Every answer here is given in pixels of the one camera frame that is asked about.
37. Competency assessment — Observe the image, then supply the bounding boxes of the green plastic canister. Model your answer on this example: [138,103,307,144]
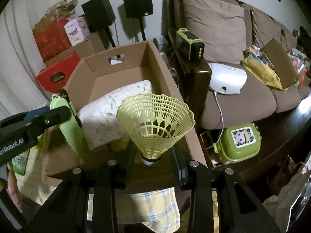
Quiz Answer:
[12,148,31,175]

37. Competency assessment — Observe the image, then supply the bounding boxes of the orange and white bag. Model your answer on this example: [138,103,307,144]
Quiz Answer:
[287,47,311,89]

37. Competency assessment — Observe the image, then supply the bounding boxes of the yellow bag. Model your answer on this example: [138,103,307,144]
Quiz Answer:
[240,53,285,91]

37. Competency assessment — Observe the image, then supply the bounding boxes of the green lunch box with sticker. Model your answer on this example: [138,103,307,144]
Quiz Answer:
[214,124,262,165]

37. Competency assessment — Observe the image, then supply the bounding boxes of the red box with oval label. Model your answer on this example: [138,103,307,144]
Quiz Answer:
[36,51,80,90]

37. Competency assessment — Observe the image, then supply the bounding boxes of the yellow plastic shuttlecock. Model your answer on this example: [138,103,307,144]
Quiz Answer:
[116,93,196,167]

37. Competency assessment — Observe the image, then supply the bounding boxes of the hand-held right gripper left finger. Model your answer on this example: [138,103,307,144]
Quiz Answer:
[24,141,138,233]

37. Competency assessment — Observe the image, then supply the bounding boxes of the white leaf-patterned cloth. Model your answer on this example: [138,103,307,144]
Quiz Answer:
[78,80,152,151]

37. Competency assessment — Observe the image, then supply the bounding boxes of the yellow checked tablecloth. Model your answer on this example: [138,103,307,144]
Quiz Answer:
[15,126,181,229]

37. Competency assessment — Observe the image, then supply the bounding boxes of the white rounded appliance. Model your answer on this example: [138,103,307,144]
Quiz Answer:
[208,63,247,95]

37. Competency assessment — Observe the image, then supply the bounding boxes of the white and pink box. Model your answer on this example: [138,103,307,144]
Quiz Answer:
[64,17,90,46]

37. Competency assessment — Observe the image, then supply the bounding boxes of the black speaker on stand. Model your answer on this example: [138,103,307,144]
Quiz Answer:
[81,0,116,48]
[121,0,153,42]

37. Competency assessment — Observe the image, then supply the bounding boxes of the beige paper bag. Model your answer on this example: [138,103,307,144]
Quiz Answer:
[262,155,311,229]

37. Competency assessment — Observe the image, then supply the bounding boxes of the white curtain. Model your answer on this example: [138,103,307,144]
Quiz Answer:
[0,5,49,117]

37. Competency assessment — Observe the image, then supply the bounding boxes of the green and black portable radio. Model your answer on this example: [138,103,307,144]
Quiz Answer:
[175,28,204,62]

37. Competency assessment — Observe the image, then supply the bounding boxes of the small brown cardboard box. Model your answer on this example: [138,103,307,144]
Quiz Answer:
[264,38,299,89]

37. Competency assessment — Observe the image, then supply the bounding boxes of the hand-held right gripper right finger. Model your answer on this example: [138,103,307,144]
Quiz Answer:
[170,148,281,233]

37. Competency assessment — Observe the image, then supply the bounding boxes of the person's left hand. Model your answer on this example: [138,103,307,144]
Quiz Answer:
[6,161,23,207]

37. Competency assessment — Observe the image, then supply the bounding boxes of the plain brown carton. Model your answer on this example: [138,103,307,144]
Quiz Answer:
[45,31,107,66]

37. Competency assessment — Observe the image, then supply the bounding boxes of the gold patterned gift bag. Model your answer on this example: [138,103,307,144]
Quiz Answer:
[33,0,78,36]

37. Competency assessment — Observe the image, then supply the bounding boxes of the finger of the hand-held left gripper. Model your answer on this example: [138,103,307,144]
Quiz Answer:
[59,90,82,129]
[23,105,73,136]

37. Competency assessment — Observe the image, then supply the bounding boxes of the brown sofa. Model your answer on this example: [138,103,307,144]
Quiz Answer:
[162,0,311,139]

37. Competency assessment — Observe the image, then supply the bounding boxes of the white cable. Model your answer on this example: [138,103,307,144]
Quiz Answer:
[202,90,225,151]

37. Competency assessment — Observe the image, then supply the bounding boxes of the colourful snack packets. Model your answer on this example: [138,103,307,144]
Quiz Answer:
[245,46,274,68]

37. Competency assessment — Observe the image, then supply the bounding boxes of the brown sofa cushion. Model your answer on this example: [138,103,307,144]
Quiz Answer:
[250,8,285,51]
[181,0,246,63]

